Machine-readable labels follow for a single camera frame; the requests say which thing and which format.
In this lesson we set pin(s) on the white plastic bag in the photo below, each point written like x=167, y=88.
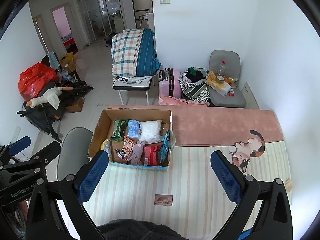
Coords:
x=151, y=131

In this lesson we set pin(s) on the pink flat bag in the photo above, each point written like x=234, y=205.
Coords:
x=180, y=102

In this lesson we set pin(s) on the black padded bench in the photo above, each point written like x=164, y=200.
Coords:
x=131, y=87

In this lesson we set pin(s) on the dark wooden chair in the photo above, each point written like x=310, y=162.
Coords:
x=75, y=73

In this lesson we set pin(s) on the clear bag with yellow end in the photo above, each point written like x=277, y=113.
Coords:
x=106, y=147

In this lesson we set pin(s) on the yellow plastic bag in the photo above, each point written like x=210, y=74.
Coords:
x=210, y=78

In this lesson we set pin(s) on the clear plastic bottle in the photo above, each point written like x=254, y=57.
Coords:
x=221, y=68

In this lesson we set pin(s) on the brown cardboard box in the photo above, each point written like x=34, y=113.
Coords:
x=75, y=105

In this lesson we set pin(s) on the blue and white packet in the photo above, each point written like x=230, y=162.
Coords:
x=165, y=147

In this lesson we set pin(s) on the striped pink cat table mat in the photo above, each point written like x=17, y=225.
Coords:
x=200, y=187

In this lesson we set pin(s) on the brown tape roll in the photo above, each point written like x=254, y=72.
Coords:
x=220, y=79

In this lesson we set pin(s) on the black and white patterned bag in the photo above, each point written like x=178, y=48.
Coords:
x=195, y=87

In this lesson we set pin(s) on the grey round-backed chair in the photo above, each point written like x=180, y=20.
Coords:
x=75, y=145

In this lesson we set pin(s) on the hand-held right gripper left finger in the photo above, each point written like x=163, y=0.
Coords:
x=92, y=180

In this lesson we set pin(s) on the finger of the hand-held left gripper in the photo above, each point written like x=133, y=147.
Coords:
x=20, y=145
x=48, y=151

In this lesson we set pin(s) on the red plastic bag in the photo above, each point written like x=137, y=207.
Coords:
x=33, y=80

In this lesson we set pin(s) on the white folded sheet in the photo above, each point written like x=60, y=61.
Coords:
x=132, y=79

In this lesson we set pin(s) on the small red box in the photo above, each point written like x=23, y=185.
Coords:
x=231, y=93

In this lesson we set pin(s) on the plaid and blue folded quilt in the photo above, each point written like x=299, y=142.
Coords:
x=135, y=52

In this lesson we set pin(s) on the white goose plush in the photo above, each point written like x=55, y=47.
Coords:
x=51, y=98

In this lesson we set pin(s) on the blue towel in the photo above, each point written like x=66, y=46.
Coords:
x=53, y=60

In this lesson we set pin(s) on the blue tissue pack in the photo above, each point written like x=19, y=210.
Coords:
x=133, y=127

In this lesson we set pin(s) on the red snack packet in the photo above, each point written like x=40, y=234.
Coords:
x=151, y=155

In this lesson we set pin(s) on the pink suitcase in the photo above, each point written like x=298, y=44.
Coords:
x=172, y=82

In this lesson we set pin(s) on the white leaning board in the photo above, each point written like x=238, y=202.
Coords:
x=250, y=96

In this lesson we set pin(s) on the orange cartoon snack packet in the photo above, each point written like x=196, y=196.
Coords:
x=126, y=146

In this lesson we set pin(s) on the green snack packet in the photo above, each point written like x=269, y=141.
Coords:
x=118, y=128

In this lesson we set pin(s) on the white flat box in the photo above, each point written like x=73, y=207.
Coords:
x=220, y=88

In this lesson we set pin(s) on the grey cushioned chair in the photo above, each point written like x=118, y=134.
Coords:
x=230, y=56

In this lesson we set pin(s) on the purple fabric scrunchie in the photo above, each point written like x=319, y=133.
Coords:
x=136, y=155

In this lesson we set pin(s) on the black folded stroller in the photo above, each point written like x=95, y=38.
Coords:
x=40, y=120

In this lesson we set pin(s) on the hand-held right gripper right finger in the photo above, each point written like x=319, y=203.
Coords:
x=226, y=177

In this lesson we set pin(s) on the glass sliding door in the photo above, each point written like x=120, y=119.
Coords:
x=100, y=17

